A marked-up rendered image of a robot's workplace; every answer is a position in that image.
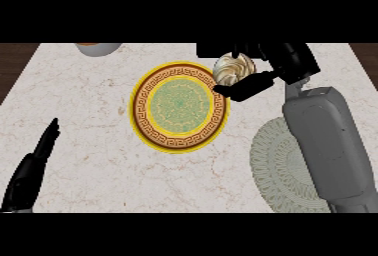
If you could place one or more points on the grey cup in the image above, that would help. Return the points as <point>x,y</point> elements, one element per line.
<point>97,48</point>

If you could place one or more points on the cream frosted cupcake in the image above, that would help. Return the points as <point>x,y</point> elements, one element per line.
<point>230,71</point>

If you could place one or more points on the round pale green placemat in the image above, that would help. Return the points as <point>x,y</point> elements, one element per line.
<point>280,166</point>

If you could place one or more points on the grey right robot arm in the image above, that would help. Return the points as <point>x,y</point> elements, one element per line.
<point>330,146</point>

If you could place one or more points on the yellow brown patterned plate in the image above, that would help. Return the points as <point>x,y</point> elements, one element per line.
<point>178,106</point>

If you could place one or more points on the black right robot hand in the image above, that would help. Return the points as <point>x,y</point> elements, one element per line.
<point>289,60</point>

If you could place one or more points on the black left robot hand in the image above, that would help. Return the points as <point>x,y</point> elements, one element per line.
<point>29,173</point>

